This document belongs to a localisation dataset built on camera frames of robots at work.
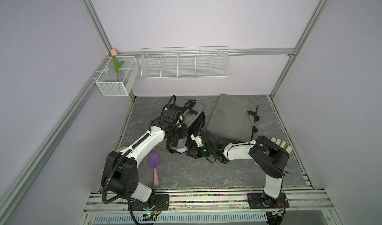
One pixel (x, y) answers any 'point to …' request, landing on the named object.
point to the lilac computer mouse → (184, 149)
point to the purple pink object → (153, 161)
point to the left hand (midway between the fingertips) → (188, 134)
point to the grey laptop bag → (234, 118)
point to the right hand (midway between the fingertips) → (185, 153)
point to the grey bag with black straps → (194, 119)
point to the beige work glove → (281, 144)
